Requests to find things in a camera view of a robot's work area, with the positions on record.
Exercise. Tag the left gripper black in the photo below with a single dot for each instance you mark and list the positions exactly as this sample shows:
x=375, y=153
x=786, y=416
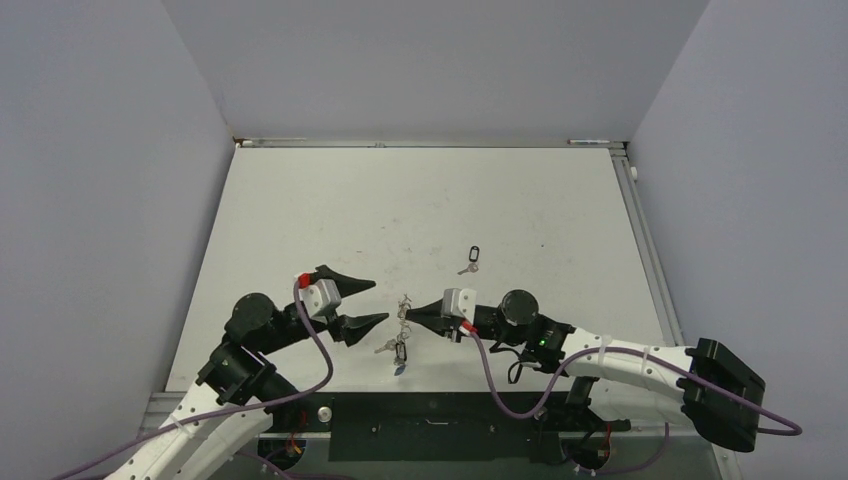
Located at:
x=352, y=327

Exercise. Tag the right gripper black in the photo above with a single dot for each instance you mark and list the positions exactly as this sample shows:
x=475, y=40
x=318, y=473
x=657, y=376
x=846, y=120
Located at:
x=431, y=315

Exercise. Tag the metal disc keyring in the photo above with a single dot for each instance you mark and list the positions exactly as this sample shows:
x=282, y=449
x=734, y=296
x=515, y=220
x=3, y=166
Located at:
x=405, y=328

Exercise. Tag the key with black tag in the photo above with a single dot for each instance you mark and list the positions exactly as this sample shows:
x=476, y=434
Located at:
x=473, y=261

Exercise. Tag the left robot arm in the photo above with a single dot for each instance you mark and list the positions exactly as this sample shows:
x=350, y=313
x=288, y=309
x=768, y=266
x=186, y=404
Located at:
x=238, y=390

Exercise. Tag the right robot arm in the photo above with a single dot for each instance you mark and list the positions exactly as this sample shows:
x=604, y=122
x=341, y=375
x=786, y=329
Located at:
x=705, y=386

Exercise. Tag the red white marker pen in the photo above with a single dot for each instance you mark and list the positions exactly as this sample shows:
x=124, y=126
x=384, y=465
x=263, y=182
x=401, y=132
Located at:
x=589, y=142

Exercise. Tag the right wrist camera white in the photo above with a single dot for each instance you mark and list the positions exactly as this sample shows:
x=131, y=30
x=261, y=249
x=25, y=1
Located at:
x=459, y=303

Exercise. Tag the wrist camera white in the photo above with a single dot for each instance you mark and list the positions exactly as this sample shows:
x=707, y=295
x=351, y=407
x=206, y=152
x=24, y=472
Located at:
x=321, y=300
x=459, y=303

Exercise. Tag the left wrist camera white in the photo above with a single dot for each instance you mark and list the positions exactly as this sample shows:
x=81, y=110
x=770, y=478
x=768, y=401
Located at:
x=321, y=300

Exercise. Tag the aluminium table frame rail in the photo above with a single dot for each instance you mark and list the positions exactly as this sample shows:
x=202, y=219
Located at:
x=655, y=276

